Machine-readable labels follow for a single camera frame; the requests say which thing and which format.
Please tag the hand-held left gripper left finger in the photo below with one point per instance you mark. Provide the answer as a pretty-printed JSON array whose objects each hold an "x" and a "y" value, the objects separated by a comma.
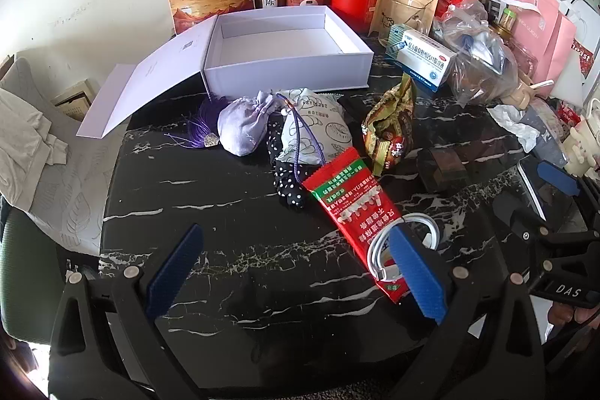
[{"x": 176, "y": 269}]

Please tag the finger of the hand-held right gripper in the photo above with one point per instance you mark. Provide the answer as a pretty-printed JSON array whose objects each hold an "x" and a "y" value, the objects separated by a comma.
[
  {"x": 558, "y": 179},
  {"x": 529, "y": 226}
]

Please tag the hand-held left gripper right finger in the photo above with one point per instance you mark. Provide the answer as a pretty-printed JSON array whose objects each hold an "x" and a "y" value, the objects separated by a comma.
[{"x": 417, "y": 278}]

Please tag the small dark square box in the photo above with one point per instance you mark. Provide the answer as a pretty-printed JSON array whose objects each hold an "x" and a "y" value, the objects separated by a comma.
[{"x": 443, "y": 170}]

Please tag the red snack packet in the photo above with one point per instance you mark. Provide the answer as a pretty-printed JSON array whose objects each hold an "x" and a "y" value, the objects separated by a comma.
[{"x": 347, "y": 194}]

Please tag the black polka dot scrunchie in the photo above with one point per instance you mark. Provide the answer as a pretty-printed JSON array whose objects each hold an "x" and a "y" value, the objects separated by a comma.
[{"x": 286, "y": 184}]

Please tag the green gold snack bag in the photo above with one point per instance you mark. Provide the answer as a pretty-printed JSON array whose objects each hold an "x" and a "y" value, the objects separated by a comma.
[{"x": 389, "y": 137}]

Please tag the purple sachet with tassel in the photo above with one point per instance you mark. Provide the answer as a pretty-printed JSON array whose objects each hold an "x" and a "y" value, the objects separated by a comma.
[{"x": 243, "y": 123}]

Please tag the white gift box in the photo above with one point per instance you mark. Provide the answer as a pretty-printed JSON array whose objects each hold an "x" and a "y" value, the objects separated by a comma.
[{"x": 281, "y": 62}]

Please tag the person's right hand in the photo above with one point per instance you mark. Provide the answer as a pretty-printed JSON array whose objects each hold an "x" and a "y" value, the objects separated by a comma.
[{"x": 569, "y": 314}]

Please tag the black phone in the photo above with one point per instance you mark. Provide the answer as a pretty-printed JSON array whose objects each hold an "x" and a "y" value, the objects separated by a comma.
[{"x": 529, "y": 184}]

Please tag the cream toy figure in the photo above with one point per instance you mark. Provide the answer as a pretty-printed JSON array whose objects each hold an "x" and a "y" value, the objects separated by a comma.
[{"x": 581, "y": 142}]

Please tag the small red white packet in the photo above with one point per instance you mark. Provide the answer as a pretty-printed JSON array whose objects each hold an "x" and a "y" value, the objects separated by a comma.
[{"x": 568, "y": 116}]

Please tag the crumpled white tissue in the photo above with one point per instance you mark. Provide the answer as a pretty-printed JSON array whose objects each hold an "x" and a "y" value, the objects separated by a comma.
[{"x": 511, "y": 121}]

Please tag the wooden toy figure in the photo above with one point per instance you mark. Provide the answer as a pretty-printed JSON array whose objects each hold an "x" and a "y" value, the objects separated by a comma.
[{"x": 520, "y": 93}]

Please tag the leaf pattern blanket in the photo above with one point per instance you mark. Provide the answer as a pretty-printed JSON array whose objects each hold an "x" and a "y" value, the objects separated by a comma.
[{"x": 75, "y": 203}]

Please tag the clear plastic bag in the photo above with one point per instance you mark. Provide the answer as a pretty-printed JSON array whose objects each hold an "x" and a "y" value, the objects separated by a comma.
[{"x": 468, "y": 67}]

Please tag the green chair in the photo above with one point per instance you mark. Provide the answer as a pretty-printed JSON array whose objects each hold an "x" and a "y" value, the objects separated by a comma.
[{"x": 28, "y": 278}]

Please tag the white paper bag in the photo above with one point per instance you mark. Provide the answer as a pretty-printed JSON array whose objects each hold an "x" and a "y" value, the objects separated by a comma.
[{"x": 583, "y": 30}]

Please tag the pink paper bag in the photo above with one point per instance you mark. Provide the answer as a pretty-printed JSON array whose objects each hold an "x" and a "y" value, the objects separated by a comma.
[{"x": 539, "y": 20}]

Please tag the green lid glass jar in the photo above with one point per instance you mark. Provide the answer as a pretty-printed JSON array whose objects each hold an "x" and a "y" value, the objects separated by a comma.
[{"x": 507, "y": 21}]

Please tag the white printed packet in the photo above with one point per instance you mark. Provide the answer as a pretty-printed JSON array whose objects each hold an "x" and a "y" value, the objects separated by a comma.
[{"x": 328, "y": 133}]

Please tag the white blue medicine box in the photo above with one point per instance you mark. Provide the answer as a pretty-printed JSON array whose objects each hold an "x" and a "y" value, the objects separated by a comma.
[{"x": 422, "y": 58}]

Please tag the grey white cloth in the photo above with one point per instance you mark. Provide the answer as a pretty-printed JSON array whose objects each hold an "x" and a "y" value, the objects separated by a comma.
[{"x": 23, "y": 137}]

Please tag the clear glass mug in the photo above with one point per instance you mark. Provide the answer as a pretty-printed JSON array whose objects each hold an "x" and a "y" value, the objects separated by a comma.
[{"x": 398, "y": 20}]

